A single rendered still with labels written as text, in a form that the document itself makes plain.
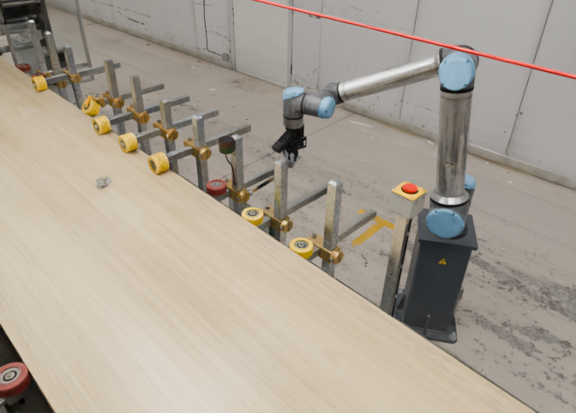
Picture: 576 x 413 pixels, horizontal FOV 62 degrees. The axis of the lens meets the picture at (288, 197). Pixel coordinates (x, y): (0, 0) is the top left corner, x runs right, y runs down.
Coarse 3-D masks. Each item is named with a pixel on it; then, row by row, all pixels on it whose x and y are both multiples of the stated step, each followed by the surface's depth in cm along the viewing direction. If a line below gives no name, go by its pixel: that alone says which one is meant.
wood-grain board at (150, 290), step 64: (0, 64) 308; (0, 128) 231; (64, 128) 232; (0, 192) 184; (64, 192) 185; (128, 192) 186; (192, 192) 186; (0, 256) 153; (64, 256) 153; (128, 256) 154; (192, 256) 155; (256, 256) 155; (0, 320) 131; (64, 320) 131; (128, 320) 132; (192, 320) 132; (256, 320) 132; (320, 320) 133; (384, 320) 133; (64, 384) 115; (128, 384) 115; (192, 384) 115; (256, 384) 116; (320, 384) 116; (384, 384) 116; (448, 384) 117
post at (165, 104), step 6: (162, 102) 210; (168, 102) 211; (162, 108) 212; (168, 108) 213; (162, 114) 214; (168, 114) 214; (162, 120) 216; (168, 120) 215; (168, 126) 217; (168, 144) 221; (174, 144) 223; (168, 150) 223; (174, 150) 225; (174, 162) 228; (174, 168) 229
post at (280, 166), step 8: (280, 160) 168; (280, 168) 167; (280, 176) 168; (280, 184) 170; (280, 192) 172; (280, 200) 174; (280, 208) 176; (280, 216) 178; (280, 232) 182; (280, 240) 185
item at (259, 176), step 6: (288, 162) 216; (270, 168) 211; (258, 174) 207; (264, 174) 207; (270, 174) 210; (246, 180) 202; (252, 180) 203; (258, 180) 206; (246, 186) 202; (228, 192) 195; (216, 198) 192; (222, 198) 194
